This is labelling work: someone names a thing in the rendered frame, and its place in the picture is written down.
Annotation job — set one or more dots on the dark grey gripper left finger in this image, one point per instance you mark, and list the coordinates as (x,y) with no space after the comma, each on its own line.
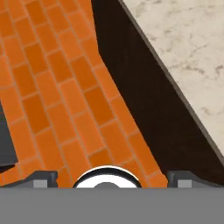
(43,178)

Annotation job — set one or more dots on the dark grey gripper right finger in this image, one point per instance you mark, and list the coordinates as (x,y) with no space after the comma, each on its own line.
(180,178)

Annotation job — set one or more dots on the white round black-rimmed object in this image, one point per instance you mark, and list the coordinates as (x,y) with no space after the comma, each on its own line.
(106,178)

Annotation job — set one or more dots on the dark wood cabinet side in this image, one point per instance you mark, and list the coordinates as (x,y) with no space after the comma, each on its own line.
(151,96)

